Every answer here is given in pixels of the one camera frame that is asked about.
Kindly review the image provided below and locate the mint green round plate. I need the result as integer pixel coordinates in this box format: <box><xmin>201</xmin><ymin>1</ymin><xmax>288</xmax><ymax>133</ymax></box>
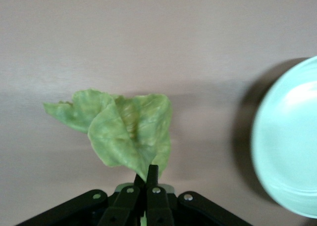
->
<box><xmin>251</xmin><ymin>55</ymin><xmax>317</xmax><ymax>219</ymax></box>

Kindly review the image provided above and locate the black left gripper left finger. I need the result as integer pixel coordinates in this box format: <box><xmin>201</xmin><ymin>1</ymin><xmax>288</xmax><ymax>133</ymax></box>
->
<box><xmin>14</xmin><ymin>173</ymin><xmax>145</xmax><ymax>226</ymax></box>

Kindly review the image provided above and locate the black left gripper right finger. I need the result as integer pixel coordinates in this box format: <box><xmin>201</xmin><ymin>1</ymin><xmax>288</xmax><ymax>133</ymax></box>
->
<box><xmin>145</xmin><ymin>164</ymin><xmax>253</xmax><ymax>226</ymax></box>

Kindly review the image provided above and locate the green lettuce leaf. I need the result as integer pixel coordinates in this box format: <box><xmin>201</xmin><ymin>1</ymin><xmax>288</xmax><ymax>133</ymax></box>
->
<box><xmin>43</xmin><ymin>87</ymin><xmax>173</xmax><ymax>226</ymax></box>

